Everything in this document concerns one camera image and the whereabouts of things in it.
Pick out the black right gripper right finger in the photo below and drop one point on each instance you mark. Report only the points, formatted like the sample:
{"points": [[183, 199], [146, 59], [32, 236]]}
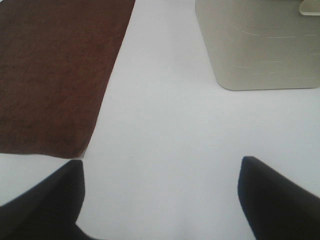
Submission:
{"points": [[275, 207]]}

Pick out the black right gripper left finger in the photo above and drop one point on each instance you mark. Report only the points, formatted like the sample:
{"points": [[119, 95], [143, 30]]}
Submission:
{"points": [[49, 210]]}

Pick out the brown towel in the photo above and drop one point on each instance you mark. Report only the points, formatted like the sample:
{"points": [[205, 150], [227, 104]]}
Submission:
{"points": [[56, 58]]}

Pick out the beige storage bin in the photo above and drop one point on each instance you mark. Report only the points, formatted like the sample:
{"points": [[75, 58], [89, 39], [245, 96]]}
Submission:
{"points": [[262, 44]]}

